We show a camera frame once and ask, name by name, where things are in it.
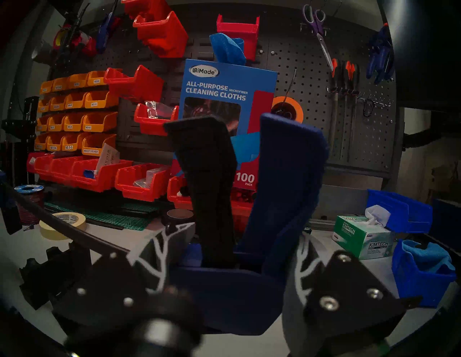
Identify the red hanging tool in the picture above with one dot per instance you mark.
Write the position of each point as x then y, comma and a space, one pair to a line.
86, 45

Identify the red storage bin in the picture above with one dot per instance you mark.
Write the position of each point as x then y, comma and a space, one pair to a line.
144, 7
144, 84
162, 36
243, 216
178, 196
237, 30
45, 169
151, 124
32, 163
65, 172
104, 180
144, 190

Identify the blue cloth in box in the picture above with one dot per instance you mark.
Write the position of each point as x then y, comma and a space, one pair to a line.
227, 50

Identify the black curved Dell monitor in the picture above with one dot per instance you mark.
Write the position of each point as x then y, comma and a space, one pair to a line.
425, 54

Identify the blue pliers on pegboard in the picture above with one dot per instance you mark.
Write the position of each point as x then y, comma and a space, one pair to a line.
380, 57

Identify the green cutting mat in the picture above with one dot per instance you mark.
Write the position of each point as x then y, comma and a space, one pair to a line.
108, 217

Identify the dark green hanging clamp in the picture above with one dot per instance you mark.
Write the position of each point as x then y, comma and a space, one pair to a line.
72, 39

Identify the green white Kimtech tissue box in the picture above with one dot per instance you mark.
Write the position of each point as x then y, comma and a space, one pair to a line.
360, 237

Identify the white tissue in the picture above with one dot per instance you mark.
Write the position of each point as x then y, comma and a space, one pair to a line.
378, 214

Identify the dark louvered bin panel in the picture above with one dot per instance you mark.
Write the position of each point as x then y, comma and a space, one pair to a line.
201, 43

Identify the dark grey pegboard panel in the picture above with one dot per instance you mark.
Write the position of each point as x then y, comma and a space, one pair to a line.
378, 144

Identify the black tape roll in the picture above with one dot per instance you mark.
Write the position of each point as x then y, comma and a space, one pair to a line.
169, 219

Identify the blue storage bin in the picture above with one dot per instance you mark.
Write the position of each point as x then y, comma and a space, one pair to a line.
414, 284
399, 212

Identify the black 3D printed block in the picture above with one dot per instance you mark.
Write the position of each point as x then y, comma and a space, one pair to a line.
47, 277
10, 216

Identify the blue microfiber cloth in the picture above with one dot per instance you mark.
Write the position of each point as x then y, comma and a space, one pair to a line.
428, 255

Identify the blue cleaning cloths box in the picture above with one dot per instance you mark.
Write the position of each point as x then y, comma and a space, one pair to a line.
216, 90

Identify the red yellow tape roll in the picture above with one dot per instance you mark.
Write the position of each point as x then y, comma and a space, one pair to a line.
59, 37

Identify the orange black screwdrivers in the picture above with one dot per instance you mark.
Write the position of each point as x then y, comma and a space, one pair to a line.
347, 72

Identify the orange tape roll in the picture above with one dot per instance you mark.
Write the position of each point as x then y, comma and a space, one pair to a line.
297, 109

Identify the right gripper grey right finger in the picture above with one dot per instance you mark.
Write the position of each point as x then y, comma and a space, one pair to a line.
345, 295

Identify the black tower frame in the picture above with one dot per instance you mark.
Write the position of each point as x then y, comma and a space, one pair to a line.
25, 126

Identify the black carabiner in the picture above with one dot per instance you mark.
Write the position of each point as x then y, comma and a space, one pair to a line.
364, 108

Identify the beige masking tape roll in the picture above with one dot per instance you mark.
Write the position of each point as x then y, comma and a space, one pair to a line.
47, 232

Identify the grey duct tape roll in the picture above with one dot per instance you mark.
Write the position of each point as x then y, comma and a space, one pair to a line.
41, 54

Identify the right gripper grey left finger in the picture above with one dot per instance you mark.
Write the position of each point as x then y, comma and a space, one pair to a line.
108, 284

